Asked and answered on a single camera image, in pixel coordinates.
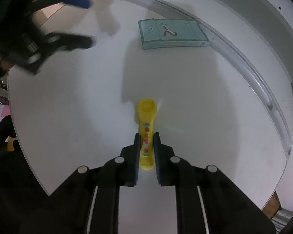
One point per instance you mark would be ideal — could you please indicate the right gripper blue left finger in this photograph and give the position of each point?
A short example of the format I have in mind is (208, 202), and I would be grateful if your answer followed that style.
(136, 156)

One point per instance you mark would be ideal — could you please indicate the grey white desk hutch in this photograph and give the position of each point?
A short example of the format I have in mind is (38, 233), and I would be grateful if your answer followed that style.
(256, 36)

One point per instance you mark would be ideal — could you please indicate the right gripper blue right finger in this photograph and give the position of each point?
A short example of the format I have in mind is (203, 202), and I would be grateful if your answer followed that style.
(157, 147)

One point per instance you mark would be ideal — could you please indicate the yellow toy phone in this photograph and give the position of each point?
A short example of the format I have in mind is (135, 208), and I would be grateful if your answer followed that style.
(146, 110)

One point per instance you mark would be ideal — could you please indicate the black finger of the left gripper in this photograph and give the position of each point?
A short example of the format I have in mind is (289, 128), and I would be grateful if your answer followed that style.
(70, 42)

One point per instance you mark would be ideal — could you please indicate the teal cigarette box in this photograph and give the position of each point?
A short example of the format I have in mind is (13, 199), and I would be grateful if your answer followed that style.
(170, 33)

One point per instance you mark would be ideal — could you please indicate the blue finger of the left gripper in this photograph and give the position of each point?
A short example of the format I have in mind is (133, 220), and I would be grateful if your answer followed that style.
(84, 4)

